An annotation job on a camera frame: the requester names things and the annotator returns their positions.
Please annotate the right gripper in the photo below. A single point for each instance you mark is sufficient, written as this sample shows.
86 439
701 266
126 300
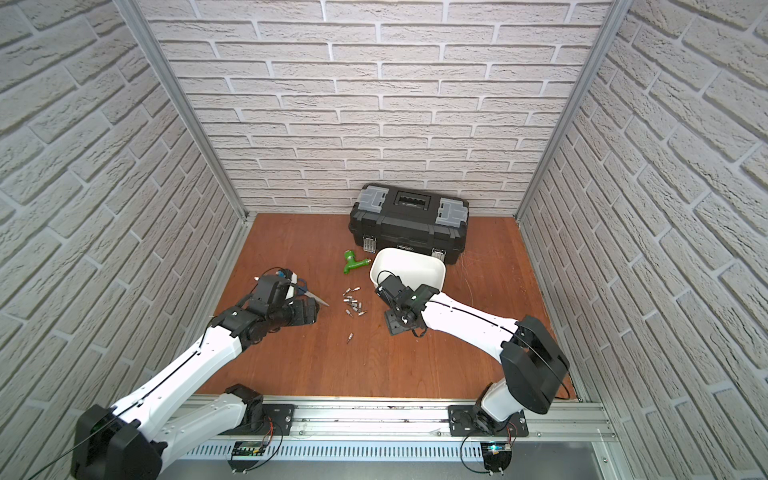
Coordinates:
392 323

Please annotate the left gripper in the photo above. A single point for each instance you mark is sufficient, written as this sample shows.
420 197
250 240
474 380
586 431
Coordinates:
303 309

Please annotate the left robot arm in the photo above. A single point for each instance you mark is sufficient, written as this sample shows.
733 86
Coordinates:
139 436

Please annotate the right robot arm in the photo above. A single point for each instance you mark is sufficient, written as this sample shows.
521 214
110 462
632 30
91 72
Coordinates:
534 366

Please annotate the white plastic storage box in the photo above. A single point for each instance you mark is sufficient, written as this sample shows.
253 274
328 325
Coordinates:
414 269

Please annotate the green plastic faucet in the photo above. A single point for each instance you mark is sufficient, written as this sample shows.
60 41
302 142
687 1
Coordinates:
353 263

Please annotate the black plastic toolbox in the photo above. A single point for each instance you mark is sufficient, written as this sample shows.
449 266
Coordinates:
424 222

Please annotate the left controller board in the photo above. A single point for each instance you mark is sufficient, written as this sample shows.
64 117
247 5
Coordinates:
248 454

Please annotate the controller board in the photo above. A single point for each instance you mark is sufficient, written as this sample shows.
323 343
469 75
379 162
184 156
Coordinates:
248 454
496 457

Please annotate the right controller board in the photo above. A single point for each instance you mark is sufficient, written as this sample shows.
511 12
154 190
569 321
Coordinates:
496 457

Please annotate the blue handled scissors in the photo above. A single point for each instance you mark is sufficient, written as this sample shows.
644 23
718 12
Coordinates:
315 295

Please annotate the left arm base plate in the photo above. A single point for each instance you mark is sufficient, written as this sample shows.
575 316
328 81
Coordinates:
258 420

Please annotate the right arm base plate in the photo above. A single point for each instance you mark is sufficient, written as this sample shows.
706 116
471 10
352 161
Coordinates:
466 420

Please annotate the aluminium front rail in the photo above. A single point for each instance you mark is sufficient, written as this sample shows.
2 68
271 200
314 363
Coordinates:
403 420

